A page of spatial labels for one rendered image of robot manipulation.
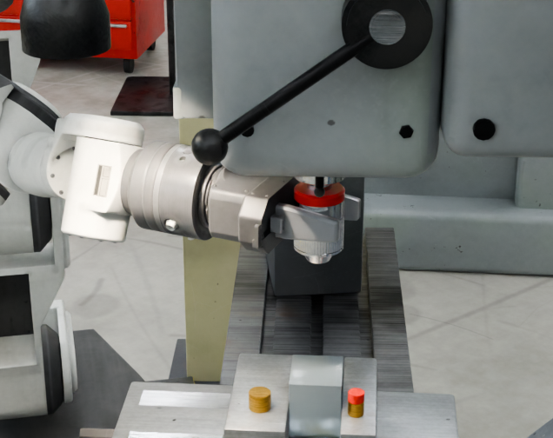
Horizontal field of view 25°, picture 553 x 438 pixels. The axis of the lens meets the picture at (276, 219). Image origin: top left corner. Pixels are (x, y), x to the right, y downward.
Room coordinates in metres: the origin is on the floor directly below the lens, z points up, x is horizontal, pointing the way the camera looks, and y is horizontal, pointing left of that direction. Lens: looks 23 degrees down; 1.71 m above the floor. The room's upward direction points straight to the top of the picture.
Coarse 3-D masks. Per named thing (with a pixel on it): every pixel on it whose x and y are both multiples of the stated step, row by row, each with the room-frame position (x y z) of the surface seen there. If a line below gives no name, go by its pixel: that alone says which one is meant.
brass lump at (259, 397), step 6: (252, 390) 1.08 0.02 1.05; (258, 390) 1.08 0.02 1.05; (264, 390) 1.08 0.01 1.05; (252, 396) 1.07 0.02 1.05; (258, 396) 1.06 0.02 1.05; (264, 396) 1.06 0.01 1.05; (270, 396) 1.07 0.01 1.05; (252, 402) 1.06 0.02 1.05; (258, 402) 1.06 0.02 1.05; (264, 402) 1.06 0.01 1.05; (270, 402) 1.07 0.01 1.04; (252, 408) 1.06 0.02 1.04; (258, 408) 1.06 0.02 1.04; (264, 408) 1.06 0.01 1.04
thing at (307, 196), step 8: (296, 184) 1.09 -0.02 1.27; (304, 184) 1.09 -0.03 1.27; (336, 184) 1.09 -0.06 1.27; (296, 192) 1.07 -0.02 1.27; (304, 192) 1.07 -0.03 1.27; (312, 192) 1.07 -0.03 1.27; (328, 192) 1.07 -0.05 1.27; (336, 192) 1.07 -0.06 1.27; (344, 192) 1.08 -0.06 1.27; (296, 200) 1.07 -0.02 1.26; (304, 200) 1.06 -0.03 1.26; (312, 200) 1.06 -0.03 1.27; (320, 200) 1.06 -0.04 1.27; (328, 200) 1.06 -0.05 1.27; (336, 200) 1.06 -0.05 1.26
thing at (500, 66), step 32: (448, 0) 0.99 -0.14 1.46; (480, 0) 0.95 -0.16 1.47; (512, 0) 0.95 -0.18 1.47; (544, 0) 0.95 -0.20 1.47; (448, 32) 0.98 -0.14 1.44; (480, 32) 0.95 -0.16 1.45; (512, 32) 0.95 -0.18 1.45; (544, 32) 0.95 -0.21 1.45; (448, 64) 0.97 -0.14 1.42; (480, 64) 0.95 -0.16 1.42; (512, 64) 0.95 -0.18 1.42; (544, 64) 0.95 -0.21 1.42; (448, 96) 0.97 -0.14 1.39; (480, 96) 0.95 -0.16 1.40; (512, 96) 0.95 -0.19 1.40; (544, 96) 0.95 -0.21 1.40; (448, 128) 0.96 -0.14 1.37; (480, 128) 0.95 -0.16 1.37; (512, 128) 0.95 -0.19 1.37; (544, 128) 0.95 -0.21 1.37
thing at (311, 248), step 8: (304, 208) 1.06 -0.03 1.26; (312, 208) 1.06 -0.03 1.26; (320, 208) 1.06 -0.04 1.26; (328, 208) 1.06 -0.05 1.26; (336, 208) 1.06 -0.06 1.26; (336, 216) 1.06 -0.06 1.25; (296, 240) 1.07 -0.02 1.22; (296, 248) 1.07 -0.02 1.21; (304, 248) 1.06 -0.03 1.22; (312, 248) 1.06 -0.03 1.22; (320, 248) 1.06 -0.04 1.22; (328, 248) 1.06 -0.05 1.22; (336, 248) 1.06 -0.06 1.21; (312, 256) 1.06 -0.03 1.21; (320, 256) 1.06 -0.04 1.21
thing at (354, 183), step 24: (360, 192) 1.54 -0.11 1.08; (360, 216) 1.54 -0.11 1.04; (288, 240) 1.53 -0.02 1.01; (360, 240) 1.54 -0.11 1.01; (288, 264) 1.53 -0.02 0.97; (312, 264) 1.53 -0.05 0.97; (336, 264) 1.54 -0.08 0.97; (360, 264) 1.54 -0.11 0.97; (288, 288) 1.53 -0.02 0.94; (312, 288) 1.53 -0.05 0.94; (336, 288) 1.54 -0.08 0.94; (360, 288) 1.54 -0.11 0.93
